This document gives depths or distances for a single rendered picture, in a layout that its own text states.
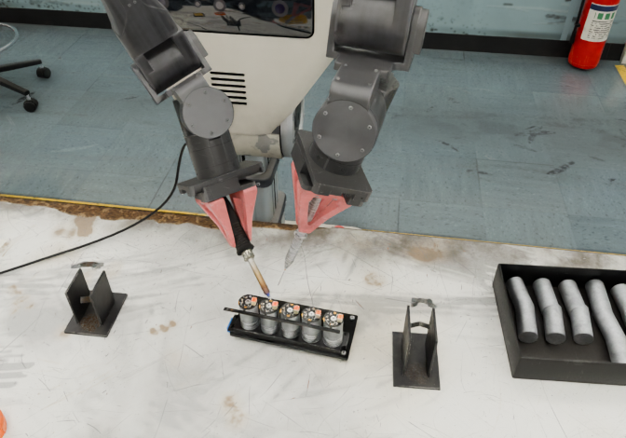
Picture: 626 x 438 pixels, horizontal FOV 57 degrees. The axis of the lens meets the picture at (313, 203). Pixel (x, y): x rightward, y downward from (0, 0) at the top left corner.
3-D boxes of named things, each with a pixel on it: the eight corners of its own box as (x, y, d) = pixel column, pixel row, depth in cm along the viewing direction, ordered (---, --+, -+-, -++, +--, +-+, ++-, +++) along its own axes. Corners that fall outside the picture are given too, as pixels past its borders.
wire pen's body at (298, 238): (296, 265, 70) (328, 195, 64) (284, 264, 69) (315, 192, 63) (293, 255, 71) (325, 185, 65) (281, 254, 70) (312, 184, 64)
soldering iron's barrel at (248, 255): (271, 294, 75) (250, 252, 77) (273, 289, 74) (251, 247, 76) (262, 297, 75) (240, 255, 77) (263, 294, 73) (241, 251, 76)
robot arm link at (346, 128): (430, 4, 54) (340, -11, 55) (420, 34, 44) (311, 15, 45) (406, 123, 60) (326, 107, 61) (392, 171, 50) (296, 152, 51)
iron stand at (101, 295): (126, 324, 83) (129, 257, 82) (98, 344, 75) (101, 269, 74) (86, 320, 84) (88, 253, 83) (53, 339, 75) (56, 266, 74)
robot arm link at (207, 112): (188, 30, 73) (129, 66, 72) (197, 16, 62) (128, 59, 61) (240, 111, 76) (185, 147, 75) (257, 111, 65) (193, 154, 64)
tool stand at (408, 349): (432, 370, 78) (438, 289, 77) (443, 401, 68) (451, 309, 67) (389, 366, 78) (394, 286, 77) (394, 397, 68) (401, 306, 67)
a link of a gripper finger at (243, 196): (273, 238, 76) (252, 170, 73) (223, 258, 73) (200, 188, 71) (254, 230, 82) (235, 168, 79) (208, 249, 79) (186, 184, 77)
